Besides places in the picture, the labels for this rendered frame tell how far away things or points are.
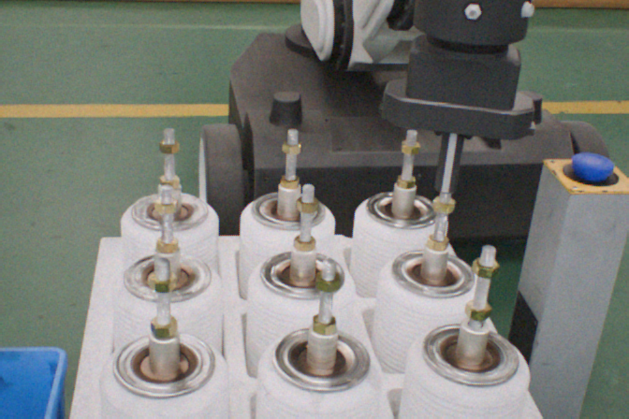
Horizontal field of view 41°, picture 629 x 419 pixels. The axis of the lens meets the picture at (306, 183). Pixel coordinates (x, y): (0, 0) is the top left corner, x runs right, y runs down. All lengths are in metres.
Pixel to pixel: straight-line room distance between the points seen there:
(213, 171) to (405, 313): 0.45
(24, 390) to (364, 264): 0.37
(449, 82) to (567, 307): 0.32
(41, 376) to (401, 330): 0.37
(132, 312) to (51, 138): 0.96
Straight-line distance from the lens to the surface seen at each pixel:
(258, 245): 0.84
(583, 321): 0.93
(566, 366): 0.96
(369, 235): 0.86
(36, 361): 0.91
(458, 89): 0.68
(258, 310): 0.74
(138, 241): 0.83
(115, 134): 1.66
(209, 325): 0.74
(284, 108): 1.15
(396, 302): 0.76
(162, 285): 0.60
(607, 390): 1.12
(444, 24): 0.65
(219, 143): 1.14
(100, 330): 0.81
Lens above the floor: 0.66
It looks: 27 degrees down
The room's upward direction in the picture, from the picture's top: 4 degrees clockwise
